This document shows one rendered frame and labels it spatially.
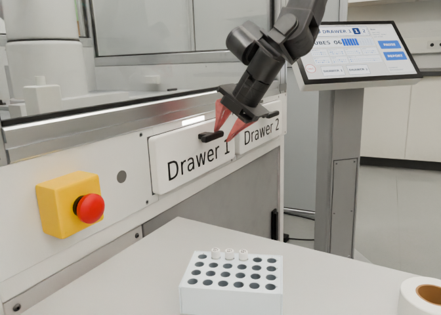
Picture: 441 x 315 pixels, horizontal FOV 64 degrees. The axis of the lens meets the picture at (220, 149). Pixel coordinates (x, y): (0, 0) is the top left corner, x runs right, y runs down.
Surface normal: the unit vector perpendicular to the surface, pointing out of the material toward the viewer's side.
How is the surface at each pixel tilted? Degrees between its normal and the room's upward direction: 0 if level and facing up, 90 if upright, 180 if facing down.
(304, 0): 62
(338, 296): 0
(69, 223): 90
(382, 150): 90
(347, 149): 90
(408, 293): 0
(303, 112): 90
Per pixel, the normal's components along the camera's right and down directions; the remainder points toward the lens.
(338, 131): 0.24, 0.23
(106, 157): 0.85, 0.10
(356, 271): -0.04, -0.97
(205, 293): -0.16, 0.25
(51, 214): -0.52, 0.23
